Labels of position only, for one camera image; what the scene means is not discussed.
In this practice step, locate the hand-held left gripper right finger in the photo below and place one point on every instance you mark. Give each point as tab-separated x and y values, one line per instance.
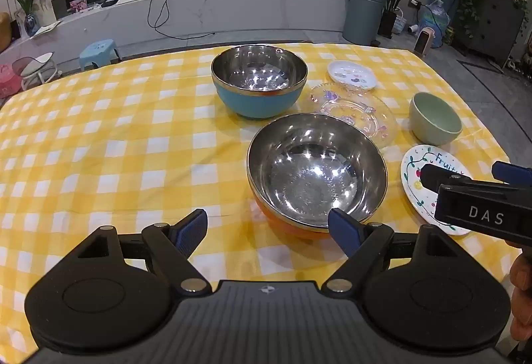
343	233

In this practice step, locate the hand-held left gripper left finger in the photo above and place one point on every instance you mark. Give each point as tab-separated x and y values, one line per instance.
193	230

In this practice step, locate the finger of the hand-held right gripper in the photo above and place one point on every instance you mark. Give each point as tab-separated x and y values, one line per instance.
513	172
436	177

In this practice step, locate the white fruit print plate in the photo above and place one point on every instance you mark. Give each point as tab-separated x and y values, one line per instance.
413	181

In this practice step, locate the green ceramic bowl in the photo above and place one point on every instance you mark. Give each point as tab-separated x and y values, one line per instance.
432	127

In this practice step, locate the orange steel bowl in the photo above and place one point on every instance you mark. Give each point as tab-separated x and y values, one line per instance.
316	177

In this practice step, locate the clear printed glass plate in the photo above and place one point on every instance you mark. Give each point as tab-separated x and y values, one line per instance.
365	114

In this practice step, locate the small white printed plate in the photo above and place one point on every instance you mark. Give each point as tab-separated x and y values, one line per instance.
353	75

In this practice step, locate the blue steel bowl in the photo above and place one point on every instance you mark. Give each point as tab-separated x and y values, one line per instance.
249	104

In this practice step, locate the person's right hand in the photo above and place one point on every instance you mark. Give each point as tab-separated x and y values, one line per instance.
523	293

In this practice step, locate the yellow checked tablecloth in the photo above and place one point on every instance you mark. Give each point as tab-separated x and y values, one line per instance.
104	139

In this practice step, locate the small beige heater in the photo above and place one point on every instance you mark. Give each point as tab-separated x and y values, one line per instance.
427	41

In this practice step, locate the dark grey cabinet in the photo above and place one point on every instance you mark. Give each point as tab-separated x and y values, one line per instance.
498	27

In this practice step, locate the woven basket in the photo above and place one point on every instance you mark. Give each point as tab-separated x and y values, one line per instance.
399	23

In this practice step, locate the blue water bottle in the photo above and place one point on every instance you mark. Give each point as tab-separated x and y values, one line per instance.
436	16

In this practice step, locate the grey trash can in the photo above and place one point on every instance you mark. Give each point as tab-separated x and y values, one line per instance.
361	18

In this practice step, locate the light blue stool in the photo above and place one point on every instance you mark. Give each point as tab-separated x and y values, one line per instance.
97	52

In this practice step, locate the white marble media console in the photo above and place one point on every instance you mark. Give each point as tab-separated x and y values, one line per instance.
232	12

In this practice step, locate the white low chair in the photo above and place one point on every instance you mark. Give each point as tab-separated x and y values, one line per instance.
39	64

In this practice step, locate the pink plastic toy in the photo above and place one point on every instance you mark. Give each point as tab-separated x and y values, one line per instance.
8	83

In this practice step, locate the brown vase with dried plant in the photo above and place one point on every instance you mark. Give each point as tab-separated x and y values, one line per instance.
3	33

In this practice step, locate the pink photo frame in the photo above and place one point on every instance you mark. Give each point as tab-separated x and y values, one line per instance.
78	4

